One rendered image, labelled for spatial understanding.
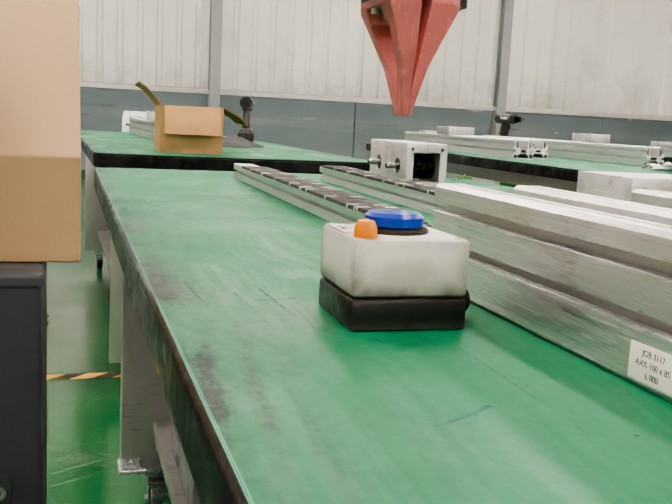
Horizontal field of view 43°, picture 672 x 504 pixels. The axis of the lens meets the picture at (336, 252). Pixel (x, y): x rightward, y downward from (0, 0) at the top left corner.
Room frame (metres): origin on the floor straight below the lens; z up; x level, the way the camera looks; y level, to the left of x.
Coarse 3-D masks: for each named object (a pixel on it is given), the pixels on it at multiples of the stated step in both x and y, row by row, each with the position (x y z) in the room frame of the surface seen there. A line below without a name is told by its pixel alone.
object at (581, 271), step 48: (480, 192) 0.64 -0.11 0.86; (528, 192) 0.72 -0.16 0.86; (576, 192) 0.69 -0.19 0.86; (480, 240) 0.63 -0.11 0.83; (528, 240) 0.56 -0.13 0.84; (576, 240) 0.53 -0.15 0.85; (624, 240) 0.47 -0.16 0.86; (480, 288) 0.63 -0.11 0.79; (528, 288) 0.56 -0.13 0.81; (576, 288) 0.51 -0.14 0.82; (624, 288) 0.46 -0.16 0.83; (576, 336) 0.50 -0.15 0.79; (624, 336) 0.46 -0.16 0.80
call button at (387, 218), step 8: (368, 216) 0.57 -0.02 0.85; (376, 216) 0.57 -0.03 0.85; (384, 216) 0.56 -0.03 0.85; (392, 216) 0.56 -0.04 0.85; (400, 216) 0.56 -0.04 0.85; (408, 216) 0.56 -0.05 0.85; (416, 216) 0.57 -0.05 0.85; (376, 224) 0.57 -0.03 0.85; (384, 224) 0.56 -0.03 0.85; (392, 224) 0.56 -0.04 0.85; (400, 224) 0.56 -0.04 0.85; (408, 224) 0.56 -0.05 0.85; (416, 224) 0.57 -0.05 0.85
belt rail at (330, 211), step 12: (240, 168) 1.76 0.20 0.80; (252, 180) 1.63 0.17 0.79; (264, 180) 1.53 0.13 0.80; (276, 192) 1.43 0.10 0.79; (288, 192) 1.38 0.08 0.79; (300, 192) 1.28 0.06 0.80; (300, 204) 1.27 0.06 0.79; (312, 204) 1.23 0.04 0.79; (324, 204) 1.15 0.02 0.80; (336, 204) 1.10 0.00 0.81; (324, 216) 1.15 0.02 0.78; (336, 216) 1.09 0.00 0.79; (348, 216) 1.07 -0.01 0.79; (360, 216) 1.00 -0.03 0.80
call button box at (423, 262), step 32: (352, 224) 0.61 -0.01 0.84; (352, 256) 0.53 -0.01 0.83; (384, 256) 0.54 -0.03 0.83; (416, 256) 0.54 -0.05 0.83; (448, 256) 0.55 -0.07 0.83; (320, 288) 0.60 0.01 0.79; (352, 288) 0.53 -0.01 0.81; (384, 288) 0.54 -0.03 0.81; (416, 288) 0.54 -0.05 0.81; (448, 288) 0.55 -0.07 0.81; (352, 320) 0.53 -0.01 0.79; (384, 320) 0.54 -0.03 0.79; (416, 320) 0.54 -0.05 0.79; (448, 320) 0.55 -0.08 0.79
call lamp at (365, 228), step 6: (360, 222) 0.54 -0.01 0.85; (366, 222) 0.54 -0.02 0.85; (372, 222) 0.54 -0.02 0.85; (354, 228) 0.54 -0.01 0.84; (360, 228) 0.54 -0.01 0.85; (366, 228) 0.54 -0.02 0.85; (372, 228) 0.54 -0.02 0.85; (354, 234) 0.54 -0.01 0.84; (360, 234) 0.54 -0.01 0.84; (366, 234) 0.54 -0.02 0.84; (372, 234) 0.54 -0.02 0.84
